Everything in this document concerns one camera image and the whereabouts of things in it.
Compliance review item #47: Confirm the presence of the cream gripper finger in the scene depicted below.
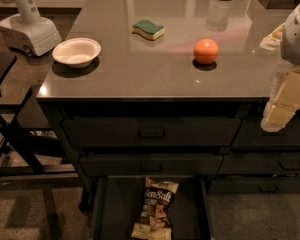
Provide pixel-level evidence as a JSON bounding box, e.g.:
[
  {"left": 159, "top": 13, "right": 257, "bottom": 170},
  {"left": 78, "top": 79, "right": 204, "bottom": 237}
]
[
  {"left": 260, "top": 104, "right": 295, "bottom": 132},
  {"left": 274, "top": 66, "right": 300, "bottom": 111}
]

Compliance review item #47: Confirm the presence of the brown sea salt chip bag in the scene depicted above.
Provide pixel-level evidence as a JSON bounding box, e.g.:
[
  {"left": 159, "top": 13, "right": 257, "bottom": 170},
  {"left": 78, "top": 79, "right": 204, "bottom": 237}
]
[{"left": 131, "top": 177, "right": 179, "bottom": 240}]

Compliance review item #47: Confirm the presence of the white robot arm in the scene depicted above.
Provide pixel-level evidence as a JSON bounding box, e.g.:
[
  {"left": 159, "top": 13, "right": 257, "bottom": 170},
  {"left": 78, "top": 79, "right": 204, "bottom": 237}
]
[{"left": 261, "top": 3, "right": 300, "bottom": 132}]

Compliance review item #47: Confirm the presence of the white robot base numbered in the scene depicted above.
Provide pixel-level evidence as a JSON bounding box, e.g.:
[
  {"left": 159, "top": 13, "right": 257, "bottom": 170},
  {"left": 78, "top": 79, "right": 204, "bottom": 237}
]
[{"left": 0, "top": 0, "right": 62, "bottom": 57}]

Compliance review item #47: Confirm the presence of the dark top right drawer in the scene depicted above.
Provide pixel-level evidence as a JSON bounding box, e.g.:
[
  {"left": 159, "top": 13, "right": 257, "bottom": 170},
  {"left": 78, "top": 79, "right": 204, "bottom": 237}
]
[{"left": 232, "top": 117, "right": 300, "bottom": 151}]

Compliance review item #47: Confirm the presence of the dark drawer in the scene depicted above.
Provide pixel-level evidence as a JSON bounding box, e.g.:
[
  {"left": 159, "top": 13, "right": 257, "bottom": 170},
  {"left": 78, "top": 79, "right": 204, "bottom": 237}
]
[
  {"left": 79, "top": 153, "right": 222, "bottom": 176},
  {"left": 232, "top": 117, "right": 300, "bottom": 151},
  {"left": 218, "top": 152, "right": 300, "bottom": 175},
  {"left": 208, "top": 177, "right": 300, "bottom": 194},
  {"left": 62, "top": 117, "right": 240, "bottom": 147}
]

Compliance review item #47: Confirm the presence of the dark middle right drawer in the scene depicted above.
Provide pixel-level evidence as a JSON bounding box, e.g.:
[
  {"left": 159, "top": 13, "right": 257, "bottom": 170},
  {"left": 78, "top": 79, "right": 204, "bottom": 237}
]
[{"left": 218, "top": 152, "right": 300, "bottom": 175}]

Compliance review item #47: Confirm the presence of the dark bottom right drawer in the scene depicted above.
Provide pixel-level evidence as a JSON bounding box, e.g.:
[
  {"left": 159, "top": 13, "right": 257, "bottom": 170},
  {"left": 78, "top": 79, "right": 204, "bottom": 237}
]
[{"left": 208, "top": 177, "right": 300, "bottom": 194}]

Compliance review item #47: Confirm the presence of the open bottom drawer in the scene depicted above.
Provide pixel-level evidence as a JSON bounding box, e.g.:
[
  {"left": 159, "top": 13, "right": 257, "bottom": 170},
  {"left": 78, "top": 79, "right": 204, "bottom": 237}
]
[{"left": 89, "top": 176, "right": 215, "bottom": 240}]

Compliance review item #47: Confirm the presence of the dark middle left drawer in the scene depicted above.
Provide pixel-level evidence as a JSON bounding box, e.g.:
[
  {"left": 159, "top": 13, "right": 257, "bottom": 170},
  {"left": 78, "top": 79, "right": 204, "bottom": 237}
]
[{"left": 79, "top": 153, "right": 222, "bottom": 176}]

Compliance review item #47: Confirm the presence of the dark top left drawer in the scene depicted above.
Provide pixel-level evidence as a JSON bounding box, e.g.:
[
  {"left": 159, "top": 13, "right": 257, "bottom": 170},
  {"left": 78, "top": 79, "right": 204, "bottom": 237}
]
[{"left": 62, "top": 117, "right": 240, "bottom": 147}]

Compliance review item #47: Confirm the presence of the orange ball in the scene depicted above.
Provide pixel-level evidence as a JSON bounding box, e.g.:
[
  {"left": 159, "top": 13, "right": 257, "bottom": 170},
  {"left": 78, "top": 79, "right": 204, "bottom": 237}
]
[{"left": 194, "top": 39, "right": 219, "bottom": 64}]

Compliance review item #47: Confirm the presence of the green yellow sponge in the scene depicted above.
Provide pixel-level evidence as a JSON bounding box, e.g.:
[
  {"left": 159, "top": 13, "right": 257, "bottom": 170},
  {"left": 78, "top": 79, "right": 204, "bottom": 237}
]
[{"left": 132, "top": 20, "right": 165, "bottom": 41}]

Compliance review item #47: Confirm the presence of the white bowl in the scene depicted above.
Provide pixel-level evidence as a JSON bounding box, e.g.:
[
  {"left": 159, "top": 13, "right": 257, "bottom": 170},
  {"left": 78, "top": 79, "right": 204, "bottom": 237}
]
[{"left": 52, "top": 38, "right": 101, "bottom": 68}]

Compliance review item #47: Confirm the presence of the dark metal side table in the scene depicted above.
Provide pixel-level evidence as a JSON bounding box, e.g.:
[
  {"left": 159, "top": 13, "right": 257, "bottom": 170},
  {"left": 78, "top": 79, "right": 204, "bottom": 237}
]
[{"left": 0, "top": 52, "right": 75, "bottom": 177}]

